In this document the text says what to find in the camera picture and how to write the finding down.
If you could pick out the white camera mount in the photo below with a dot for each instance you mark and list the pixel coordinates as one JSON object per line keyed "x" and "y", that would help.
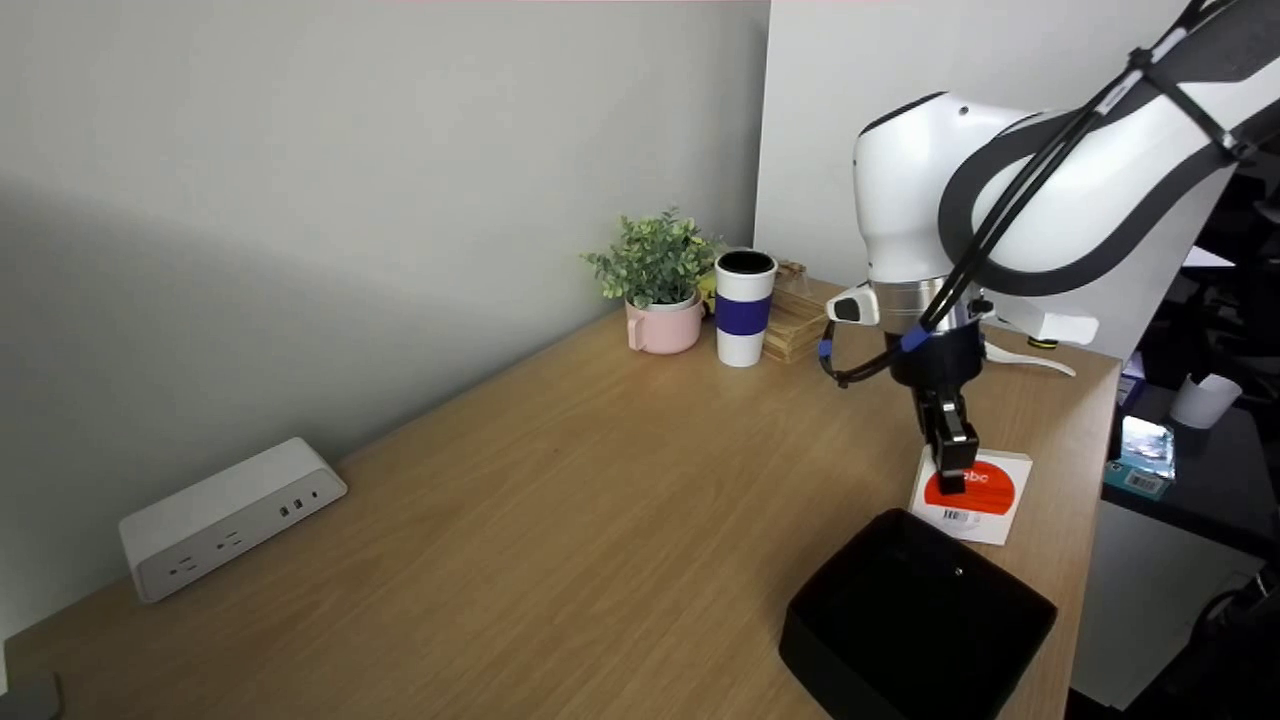
{"x": 1048, "y": 324}

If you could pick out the white orange abc book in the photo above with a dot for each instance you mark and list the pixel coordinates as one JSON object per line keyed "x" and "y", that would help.
{"x": 986, "y": 507}

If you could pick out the white ceramic spoon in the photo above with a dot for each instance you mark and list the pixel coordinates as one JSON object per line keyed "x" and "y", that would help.
{"x": 1024, "y": 361}

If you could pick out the green plant in pink pot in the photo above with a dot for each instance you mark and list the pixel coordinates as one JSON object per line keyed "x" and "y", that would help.
{"x": 657, "y": 269}

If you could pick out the white cup with blue band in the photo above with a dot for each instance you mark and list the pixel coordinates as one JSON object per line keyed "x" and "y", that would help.
{"x": 741, "y": 307}

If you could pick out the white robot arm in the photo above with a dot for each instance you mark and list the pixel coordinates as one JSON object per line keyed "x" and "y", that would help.
{"x": 1054, "y": 225}

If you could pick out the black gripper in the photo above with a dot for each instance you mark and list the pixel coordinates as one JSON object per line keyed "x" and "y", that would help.
{"x": 936, "y": 368}

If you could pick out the black side table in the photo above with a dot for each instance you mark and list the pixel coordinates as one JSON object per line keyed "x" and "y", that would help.
{"x": 1221, "y": 486}

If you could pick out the white cup on side table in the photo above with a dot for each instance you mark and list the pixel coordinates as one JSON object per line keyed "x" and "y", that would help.
{"x": 1201, "y": 401}

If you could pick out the small wooden crate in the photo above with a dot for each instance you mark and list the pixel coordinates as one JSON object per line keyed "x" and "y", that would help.
{"x": 797, "y": 314}

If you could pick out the black square box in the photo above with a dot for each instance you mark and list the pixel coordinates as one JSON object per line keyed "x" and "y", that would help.
{"x": 912, "y": 625}

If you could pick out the white power strip box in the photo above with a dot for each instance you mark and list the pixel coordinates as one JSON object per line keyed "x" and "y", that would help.
{"x": 227, "y": 514}

